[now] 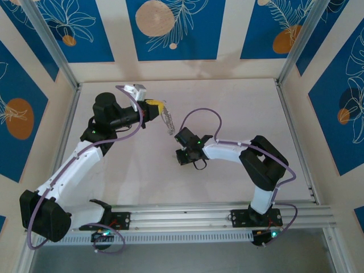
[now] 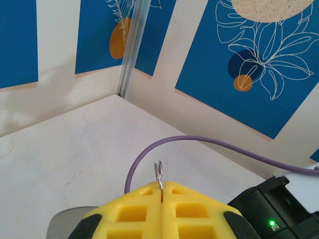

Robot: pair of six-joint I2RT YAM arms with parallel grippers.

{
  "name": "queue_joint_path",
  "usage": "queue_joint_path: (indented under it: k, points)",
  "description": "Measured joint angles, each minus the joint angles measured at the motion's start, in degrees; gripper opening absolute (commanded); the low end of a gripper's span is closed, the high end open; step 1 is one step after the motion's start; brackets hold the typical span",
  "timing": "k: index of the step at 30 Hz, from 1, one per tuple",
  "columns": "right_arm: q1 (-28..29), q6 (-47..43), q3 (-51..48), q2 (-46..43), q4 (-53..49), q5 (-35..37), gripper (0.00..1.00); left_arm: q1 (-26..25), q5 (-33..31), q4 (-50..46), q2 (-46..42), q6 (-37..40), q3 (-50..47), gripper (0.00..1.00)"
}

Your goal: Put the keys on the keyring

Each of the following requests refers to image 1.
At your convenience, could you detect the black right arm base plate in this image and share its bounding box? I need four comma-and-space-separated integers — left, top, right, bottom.
230, 209, 283, 228

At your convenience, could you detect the silver keyring with chain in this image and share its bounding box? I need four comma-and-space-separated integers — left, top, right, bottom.
159, 107, 176, 137

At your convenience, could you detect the black controller board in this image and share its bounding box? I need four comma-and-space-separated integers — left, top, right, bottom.
251, 230, 282, 247
90, 230, 113, 242

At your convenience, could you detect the aluminium frame post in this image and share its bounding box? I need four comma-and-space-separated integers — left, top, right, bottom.
277, 0, 328, 86
21, 0, 79, 88

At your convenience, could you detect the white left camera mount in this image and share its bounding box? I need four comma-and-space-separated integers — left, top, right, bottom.
129, 96, 142, 112

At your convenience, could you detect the aluminium frame rail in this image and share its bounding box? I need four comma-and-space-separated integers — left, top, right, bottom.
24, 203, 338, 234

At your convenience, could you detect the aluminium frame bar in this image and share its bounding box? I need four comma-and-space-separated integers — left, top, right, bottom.
13, 233, 39, 273
322, 227, 349, 273

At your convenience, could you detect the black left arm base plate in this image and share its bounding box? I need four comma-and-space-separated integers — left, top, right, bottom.
79, 210, 131, 231

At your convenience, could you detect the grey slotted cable duct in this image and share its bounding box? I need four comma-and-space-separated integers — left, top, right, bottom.
36, 230, 254, 246

